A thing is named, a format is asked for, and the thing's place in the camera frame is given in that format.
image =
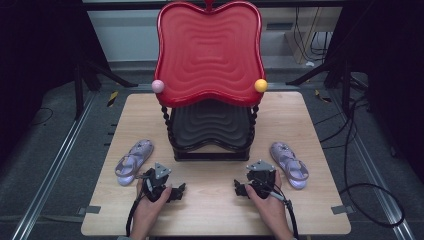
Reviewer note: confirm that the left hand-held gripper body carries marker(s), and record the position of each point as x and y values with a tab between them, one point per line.
156	183

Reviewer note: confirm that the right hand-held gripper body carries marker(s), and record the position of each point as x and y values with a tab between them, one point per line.
263	180

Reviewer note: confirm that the purple sandal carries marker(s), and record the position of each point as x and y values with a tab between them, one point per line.
134	159
287	162

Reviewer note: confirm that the red and black two-tier rack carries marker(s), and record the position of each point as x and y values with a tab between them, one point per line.
210	50

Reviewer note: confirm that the person's left hand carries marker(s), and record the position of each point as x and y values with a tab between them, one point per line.
148	210

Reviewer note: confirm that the person's right hand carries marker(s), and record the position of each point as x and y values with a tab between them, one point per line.
270	208

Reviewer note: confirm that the grey tape piece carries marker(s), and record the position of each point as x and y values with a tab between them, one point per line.
341	209
90	209

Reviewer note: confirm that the yellow and black floor tape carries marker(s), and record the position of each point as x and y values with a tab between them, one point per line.
112	98
321	96

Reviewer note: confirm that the black metal stand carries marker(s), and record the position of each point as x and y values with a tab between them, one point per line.
78	93
346	90

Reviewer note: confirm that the white panel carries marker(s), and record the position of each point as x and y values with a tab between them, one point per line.
126	36

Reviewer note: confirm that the metal floor rail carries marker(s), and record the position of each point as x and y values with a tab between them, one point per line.
56	166
373	173

